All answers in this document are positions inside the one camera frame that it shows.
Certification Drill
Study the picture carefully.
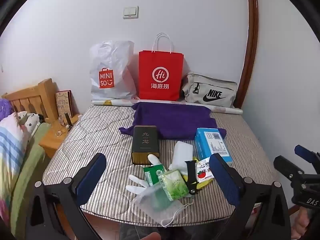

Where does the red Haidilao paper bag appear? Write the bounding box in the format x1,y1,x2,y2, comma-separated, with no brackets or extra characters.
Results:
138,33,184,101

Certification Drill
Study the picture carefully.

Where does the green sachet packet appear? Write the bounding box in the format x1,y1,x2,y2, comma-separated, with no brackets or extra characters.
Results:
143,164,166,186

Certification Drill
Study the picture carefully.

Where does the black watch strap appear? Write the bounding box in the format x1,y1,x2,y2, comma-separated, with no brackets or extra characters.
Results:
184,160,202,195

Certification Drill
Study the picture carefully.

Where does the white glove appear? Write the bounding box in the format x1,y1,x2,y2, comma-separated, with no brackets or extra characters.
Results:
125,154,161,195

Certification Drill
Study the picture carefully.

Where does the rolled patterned paper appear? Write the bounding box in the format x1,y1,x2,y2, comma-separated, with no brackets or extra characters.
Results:
91,99,243,115

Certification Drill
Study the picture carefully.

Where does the clear glass cup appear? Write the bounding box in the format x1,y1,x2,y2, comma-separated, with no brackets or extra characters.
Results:
55,116,65,137

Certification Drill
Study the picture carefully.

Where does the white spotted plush toy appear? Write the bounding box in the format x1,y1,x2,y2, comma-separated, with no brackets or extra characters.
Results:
17,111,45,139

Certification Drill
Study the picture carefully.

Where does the blue tissue pack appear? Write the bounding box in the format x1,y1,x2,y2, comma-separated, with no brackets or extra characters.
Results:
194,128,233,164

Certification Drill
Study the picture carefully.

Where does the wooden nightstand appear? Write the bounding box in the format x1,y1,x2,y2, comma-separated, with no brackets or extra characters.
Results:
39,120,68,159

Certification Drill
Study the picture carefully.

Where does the white foam sponge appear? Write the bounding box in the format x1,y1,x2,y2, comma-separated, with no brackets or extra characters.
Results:
169,141,193,176

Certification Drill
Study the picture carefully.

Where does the wooden headboard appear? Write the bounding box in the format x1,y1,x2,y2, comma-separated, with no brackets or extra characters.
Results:
2,78,59,124

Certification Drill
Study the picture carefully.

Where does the person's right hand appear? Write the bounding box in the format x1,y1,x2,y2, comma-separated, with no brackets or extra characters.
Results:
291,207,311,239

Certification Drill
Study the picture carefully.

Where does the purple towel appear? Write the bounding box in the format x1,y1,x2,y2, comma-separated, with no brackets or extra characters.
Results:
119,102,218,140

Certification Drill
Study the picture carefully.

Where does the white Miniso plastic bag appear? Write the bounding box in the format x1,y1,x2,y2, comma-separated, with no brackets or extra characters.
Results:
89,41,136,100

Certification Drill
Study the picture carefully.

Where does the beige Nike waist bag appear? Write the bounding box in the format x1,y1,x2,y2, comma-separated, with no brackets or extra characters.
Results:
182,73,238,107

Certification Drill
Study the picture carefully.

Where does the tomato sticker card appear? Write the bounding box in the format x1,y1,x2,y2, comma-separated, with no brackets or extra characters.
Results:
195,157,214,183

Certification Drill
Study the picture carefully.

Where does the brown patterned notebook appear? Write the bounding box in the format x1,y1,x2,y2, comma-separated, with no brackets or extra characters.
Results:
55,90,74,118

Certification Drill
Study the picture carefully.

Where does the green blanket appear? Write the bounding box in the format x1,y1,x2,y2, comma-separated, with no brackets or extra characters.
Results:
10,122,51,239

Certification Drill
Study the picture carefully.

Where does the small dark bottle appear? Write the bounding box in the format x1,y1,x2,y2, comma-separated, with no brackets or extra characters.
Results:
65,113,72,128

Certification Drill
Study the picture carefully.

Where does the purple fluffy cushion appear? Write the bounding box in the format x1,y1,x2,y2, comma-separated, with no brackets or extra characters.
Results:
0,99,14,121

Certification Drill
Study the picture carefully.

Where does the white wall switch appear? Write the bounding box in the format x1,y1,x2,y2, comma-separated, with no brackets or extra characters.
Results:
123,6,139,19

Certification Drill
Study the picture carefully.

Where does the striped mattress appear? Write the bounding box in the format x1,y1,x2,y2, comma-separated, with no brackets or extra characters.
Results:
43,105,277,226

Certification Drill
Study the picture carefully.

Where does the colourful striped pillow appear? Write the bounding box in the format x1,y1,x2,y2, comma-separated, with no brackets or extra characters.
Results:
0,112,27,226

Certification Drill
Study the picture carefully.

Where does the white mesh drawstring pouch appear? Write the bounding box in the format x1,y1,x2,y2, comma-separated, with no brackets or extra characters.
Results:
133,183,194,228

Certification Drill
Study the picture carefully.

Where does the dark green tea tin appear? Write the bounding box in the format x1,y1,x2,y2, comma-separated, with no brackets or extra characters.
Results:
131,125,160,165

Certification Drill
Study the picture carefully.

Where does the brown wooden door frame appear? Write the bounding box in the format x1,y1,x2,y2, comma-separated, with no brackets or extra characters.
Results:
234,0,259,108

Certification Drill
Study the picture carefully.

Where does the yellow black strap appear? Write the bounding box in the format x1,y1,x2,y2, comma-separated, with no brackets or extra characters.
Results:
182,157,213,190

